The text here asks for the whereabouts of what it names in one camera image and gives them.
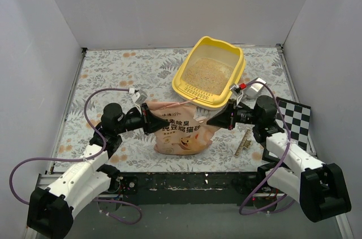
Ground silver metal scoop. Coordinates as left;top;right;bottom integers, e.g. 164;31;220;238
244;78;266;99

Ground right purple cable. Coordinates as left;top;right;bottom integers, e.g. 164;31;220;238
239;81;296;216

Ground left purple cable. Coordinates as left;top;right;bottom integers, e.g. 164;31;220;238
9;88;143;225

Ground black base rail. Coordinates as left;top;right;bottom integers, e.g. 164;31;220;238
100;172;260;206

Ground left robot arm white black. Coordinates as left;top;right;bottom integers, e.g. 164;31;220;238
27;103;169;238

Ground black white checkerboard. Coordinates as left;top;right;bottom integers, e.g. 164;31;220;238
276;97;311;152

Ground yellow plastic litter box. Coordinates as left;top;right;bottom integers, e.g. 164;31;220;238
172;36;246;110

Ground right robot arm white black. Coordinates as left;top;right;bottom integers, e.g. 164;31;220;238
207;95;352;223

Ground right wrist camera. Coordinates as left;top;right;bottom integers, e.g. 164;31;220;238
229;83;246;105

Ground gold brown bookmark strip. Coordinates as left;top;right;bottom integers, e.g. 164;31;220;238
234;129;252;157

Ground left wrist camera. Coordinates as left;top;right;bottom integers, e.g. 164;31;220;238
128;88;147;112

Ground pink cat litter bag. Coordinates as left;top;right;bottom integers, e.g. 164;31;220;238
147;101;219;155

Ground purple cable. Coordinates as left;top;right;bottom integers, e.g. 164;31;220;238
239;81;296;216
9;88;143;225

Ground floral patterned table mat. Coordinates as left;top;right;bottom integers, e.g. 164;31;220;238
53;47;298;173

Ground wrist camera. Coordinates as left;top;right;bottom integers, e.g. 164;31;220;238
229;83;246;105
128;88;147;112

